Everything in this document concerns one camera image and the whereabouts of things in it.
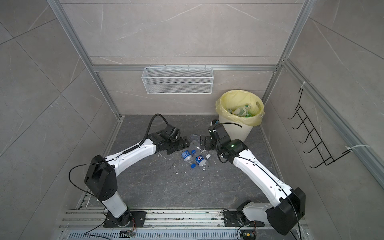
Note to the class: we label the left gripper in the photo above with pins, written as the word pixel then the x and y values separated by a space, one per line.
pixel 182 144

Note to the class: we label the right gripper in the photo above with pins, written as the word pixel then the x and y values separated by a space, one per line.
pixel 208 139

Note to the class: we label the clear crushed bottle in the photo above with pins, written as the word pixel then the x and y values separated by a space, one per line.
pixel 195 140

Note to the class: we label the Pepsi blue label bottle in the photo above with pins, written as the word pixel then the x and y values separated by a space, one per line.
pixel 201 161

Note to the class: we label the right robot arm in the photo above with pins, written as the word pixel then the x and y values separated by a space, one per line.
pixel 286 205

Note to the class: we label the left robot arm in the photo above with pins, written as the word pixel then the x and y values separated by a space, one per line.
pixel 101 177

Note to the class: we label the white plastic waste bin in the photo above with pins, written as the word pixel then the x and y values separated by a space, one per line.
pixel 234 131

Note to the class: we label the yellow bin liner bag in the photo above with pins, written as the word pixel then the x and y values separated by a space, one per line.
pixel 241 107

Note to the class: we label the white wire mesh basket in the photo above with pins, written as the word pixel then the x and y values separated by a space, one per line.
pixel 178 80

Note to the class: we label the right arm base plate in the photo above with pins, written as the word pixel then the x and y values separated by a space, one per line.
pixel 237 219

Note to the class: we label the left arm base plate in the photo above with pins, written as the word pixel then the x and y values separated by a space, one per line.
pixel 127 220

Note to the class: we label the black wire hook rack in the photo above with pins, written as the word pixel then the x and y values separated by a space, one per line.
pixel 315 137

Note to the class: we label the aluminium front rail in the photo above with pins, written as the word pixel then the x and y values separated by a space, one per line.
pixel 210 224

